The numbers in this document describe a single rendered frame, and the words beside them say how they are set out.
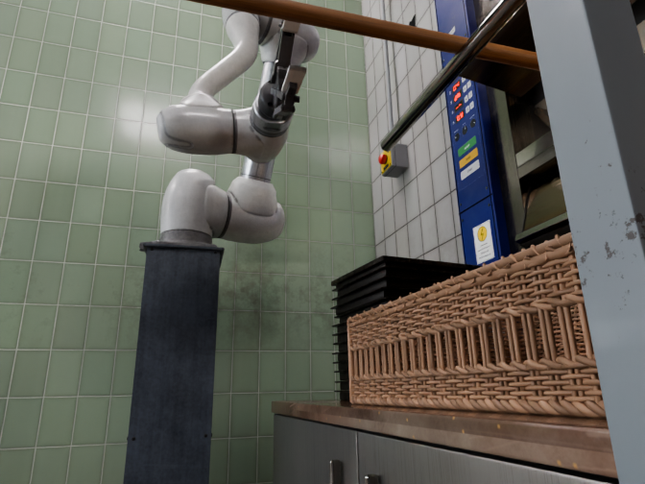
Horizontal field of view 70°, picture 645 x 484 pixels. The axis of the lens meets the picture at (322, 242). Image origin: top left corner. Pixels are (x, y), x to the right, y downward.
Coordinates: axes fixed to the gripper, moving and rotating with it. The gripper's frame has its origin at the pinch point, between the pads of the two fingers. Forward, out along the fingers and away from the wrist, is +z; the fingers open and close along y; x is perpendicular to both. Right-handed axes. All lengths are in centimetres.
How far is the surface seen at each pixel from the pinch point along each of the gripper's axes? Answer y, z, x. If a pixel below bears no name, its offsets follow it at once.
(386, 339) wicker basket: 51, -3, -15
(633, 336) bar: 56, 47, -5
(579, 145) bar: 45, 46, -5
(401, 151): -29, -80, -61
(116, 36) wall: -85, -113, 51
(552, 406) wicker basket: 60, 29, -16
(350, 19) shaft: 0.6, 7.2, -7.4
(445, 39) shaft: 0.5, 7.1, -25.1
